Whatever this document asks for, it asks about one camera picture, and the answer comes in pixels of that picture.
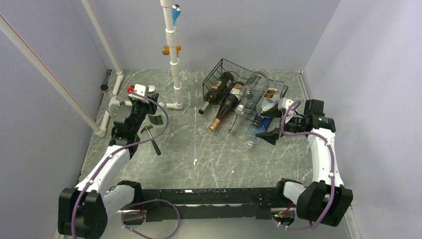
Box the clear bottle dark label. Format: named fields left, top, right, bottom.
left=235, top=71, right=269, bottom=116

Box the clear round cork-stoppered bottle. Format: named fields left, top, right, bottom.
left=100, top=84, right=115, bottom=110

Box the clear bottle silver cap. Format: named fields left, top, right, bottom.
left=148, top=85, right=156, bottom=97

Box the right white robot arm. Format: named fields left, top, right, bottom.
left=257, top=98, right=353, bottom=230

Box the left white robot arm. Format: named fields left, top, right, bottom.
left=58, top=93, right=159, bottom=239

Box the clear square bottle black cap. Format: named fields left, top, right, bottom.
left=252, top=80, right=285, bottom=128

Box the blue square glass bottle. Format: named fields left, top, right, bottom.
left=245, top=114, right=273, bottom=148

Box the clear slim empty bottle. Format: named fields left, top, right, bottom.
left=228, top=113, right=252, bottom=135

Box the dark gold-foil wine bottle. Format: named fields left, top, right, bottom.
left=209, top=82, right=244, bottom=131

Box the dark green wine bottle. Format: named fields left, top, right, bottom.
left=198, top=72, right=234, bottom=115

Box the orange pipe clamp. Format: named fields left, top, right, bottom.
left=161, top=45, right=182, bottom=56

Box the blue pipe clip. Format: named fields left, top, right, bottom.
left=172, top=4, right=182, bottom=25

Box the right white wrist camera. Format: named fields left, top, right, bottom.
left=278, top=97, right=294, bottom=116

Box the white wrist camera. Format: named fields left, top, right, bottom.
left=127, top=84, right=148, bottom=100
left=278, top=97, right=294, bottom=116

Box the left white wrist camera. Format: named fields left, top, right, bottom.
left=127, top=84, right=148, bottom=100

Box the black wire wine rack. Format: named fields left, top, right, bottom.
left=198, top=58, right=275, bottom=123

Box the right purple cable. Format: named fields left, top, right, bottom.
left=272, top=100, right=337, bottom=231

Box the purple cable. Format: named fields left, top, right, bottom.
left=272, top=100, right=337, bottom=231
left=71, top=92, right=181, bottom=239

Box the black handled metal tool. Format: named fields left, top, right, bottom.
left=141, top=124, right=162, bottom=155

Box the aluminium frame rail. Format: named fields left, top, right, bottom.
left=52, top=71, right=363, bottom=239

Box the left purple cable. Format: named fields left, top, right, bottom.
left=71, top=92, right=181, bottom=239

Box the white PVC pipe frame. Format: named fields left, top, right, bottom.
left=0, top=0, right=184, bottom=137

